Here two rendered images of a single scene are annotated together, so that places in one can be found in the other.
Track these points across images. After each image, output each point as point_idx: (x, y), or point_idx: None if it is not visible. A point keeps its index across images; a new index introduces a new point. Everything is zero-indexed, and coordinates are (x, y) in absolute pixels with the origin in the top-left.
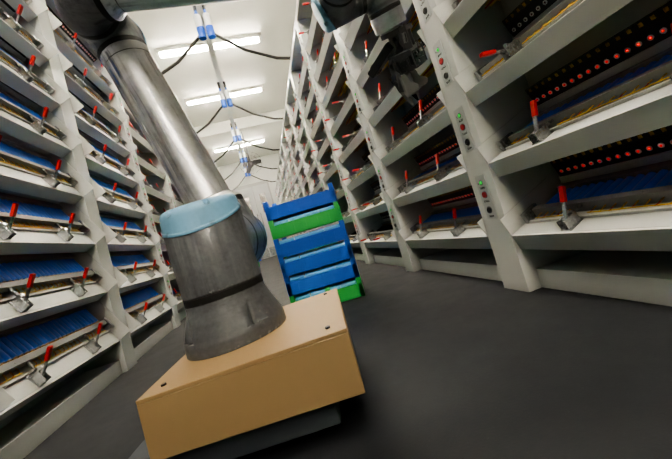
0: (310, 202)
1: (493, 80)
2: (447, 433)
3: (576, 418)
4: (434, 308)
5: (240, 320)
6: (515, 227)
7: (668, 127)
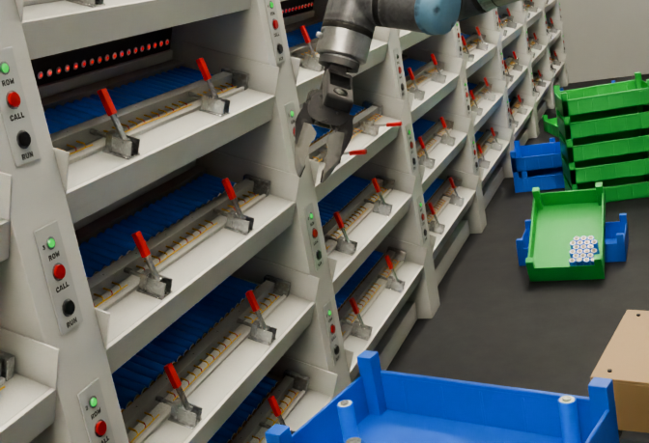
0: (450, 401)
1: (330, 180)
2: (596, 365)
3: (537, 351)
4: None
5: None
6: None
7: None
